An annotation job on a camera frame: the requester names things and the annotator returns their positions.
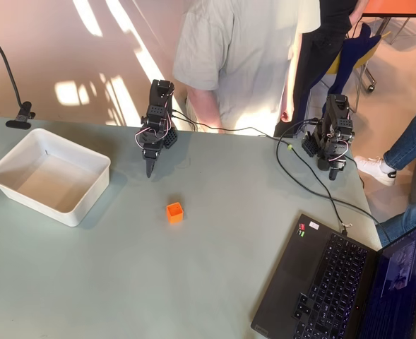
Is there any orange cube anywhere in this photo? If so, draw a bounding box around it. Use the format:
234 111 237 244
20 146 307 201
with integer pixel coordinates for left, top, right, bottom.
166 201 185 225

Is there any black leader arm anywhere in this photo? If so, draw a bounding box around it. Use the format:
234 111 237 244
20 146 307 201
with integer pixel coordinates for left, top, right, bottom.
301 93 356 181

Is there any person's left forearm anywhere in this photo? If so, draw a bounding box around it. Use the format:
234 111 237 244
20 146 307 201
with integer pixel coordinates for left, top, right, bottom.
284 52 300 109

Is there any person's right forearm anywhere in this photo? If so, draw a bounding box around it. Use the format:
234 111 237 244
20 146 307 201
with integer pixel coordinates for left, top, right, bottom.
186 86 227 134

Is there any white plastic bin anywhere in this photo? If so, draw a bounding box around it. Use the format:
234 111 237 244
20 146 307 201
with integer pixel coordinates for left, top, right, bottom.
0 127 112 227

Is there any person's left hand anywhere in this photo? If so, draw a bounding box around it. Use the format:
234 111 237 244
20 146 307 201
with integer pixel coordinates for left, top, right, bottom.
280 104 296 124

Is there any person in beige t-shirt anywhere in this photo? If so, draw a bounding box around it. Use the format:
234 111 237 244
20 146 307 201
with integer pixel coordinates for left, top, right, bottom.
172 0 321 137

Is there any black laptop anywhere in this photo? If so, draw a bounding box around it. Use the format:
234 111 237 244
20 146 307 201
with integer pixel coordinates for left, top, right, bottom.
250 213 416 339

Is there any person in black clothes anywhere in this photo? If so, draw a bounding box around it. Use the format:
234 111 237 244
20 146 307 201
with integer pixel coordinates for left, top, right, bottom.
294 0 367 137

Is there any white sneaker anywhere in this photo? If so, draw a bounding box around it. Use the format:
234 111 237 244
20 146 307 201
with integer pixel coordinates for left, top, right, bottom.
354 155 398 186

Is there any navy jacket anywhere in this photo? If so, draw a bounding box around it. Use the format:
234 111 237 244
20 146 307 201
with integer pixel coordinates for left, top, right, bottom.
329 23 384 103

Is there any yellow chair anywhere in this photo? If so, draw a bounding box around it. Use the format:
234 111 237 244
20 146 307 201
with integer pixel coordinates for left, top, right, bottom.
320 30 393 95

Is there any person in blue jeans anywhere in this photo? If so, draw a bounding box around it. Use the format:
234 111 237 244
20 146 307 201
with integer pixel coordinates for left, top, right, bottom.
375 100 416 248

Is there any orange table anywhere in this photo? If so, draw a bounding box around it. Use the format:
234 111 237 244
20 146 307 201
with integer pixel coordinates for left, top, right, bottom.
361 0 416 18

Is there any black cable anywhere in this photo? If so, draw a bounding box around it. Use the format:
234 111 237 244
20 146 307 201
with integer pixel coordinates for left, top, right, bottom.
329 197 394 245
171 109 293 141
276 118 350 236

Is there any black gooseneck clamp mount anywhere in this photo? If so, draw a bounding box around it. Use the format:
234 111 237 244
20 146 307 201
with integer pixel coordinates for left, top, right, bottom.
0 0 37 130

